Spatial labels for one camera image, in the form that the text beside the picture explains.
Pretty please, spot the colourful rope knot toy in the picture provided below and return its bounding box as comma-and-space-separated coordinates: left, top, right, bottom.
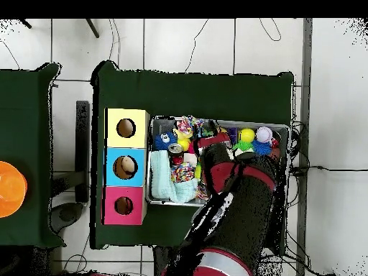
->
175, 114, 202, 135
170, 162, 196, 183

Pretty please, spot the light blue muslin cloth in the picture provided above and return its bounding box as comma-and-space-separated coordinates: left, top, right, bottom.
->
150, 149, 199, 203

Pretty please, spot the orange plastic bowl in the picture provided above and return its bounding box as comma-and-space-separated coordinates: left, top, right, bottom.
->
0, 160, 29, 219

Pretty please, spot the shallow clear mesh bin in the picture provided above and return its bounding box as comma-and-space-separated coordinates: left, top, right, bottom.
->
145, 115, 291, 213

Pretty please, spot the wooden three-hole box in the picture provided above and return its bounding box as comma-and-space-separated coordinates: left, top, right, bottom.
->
101, 107, 151, 226

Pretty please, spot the green spiky ball with eyes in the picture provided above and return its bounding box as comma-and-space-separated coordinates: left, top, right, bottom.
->
231, 140, 255, 153

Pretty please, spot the yellow smooth ball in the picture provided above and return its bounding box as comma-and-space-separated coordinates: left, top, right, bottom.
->
177, 137, 191, 152
238, 127, 256, 144

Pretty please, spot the crushed drink can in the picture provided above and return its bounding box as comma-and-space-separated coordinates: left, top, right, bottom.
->
167, 142, 185, 158

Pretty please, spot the blue spiky ball with eyes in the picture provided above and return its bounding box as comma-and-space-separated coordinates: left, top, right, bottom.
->
153, 132, 178, 151

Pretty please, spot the white baseball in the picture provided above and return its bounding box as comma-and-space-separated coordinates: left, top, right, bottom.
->
255, 126, 274, 144

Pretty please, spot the dark green table cloth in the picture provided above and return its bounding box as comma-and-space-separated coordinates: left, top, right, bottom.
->
90, 60, 295, 255

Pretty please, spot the black stand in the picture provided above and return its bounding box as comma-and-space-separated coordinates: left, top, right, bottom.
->
50, 100, 91, 234

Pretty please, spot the green covered side table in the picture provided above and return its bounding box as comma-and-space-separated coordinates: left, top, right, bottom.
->
0, 62, 67, 249

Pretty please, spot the black floor cable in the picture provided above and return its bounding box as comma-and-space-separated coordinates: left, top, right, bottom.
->
184, 18, 210, 74
290, 165, 368, 177

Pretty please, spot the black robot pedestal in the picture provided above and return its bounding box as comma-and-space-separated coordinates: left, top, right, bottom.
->
152, 245, 179, 276

